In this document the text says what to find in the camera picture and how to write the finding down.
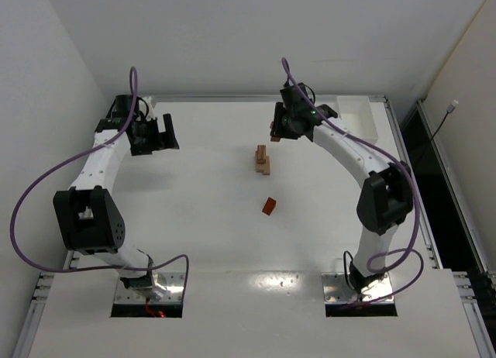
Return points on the metal base plate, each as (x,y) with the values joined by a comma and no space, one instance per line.
(338,293)
(162,288)

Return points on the light long wood block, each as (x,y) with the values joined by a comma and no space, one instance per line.
(265,166)
(259,167)

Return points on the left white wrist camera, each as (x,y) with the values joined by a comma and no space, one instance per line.
(146,106)

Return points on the striped plywood block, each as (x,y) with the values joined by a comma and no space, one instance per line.
(261,154)

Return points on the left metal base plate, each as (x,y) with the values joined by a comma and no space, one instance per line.
(162,288)

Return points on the white perforated plastic box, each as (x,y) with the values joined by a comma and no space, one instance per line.
(356,114)

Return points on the dark red wedge block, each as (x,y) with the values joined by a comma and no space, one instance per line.
(269,206)

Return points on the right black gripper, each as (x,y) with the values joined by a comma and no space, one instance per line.
(277,120)

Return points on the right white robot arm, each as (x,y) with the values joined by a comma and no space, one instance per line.
(385,196)

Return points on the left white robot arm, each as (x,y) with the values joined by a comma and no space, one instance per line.
(89,219)

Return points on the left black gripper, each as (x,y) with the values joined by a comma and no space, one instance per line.
(156,134)

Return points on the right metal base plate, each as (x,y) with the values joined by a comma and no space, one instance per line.
(338,293)

